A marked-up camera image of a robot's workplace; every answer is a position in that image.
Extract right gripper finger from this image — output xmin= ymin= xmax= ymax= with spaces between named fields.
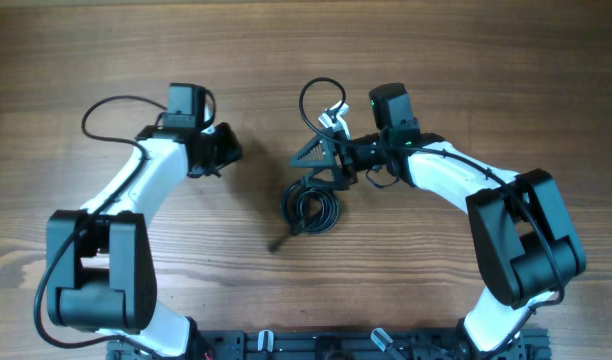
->
xmin=301 ymin=167 xmax=356 ymax=191
xmin=289 ymin=135 xmax=338 ymax=168

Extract black micro USB cable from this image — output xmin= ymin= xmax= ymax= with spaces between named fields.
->
xmin=267 ymin=219 xmax=327 ymax=254

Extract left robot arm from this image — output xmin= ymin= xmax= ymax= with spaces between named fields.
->
xmin=33 ymin=83 xmax=242 ymax=359

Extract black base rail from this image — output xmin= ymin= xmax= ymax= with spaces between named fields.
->
xmin=105 ymin=327 xmax=552 ymax=360

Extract black USB cable blue plug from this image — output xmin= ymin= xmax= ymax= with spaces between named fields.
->
xmin=280 ymin=181 xmax=341 ymax=236

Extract left camera cable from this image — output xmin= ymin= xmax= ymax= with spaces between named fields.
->
xmin=33 ymin=95 xmax=168 ymax=359

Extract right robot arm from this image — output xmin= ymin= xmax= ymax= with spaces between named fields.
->
xmin=280 ymin=83 xmax=586 ymax=359

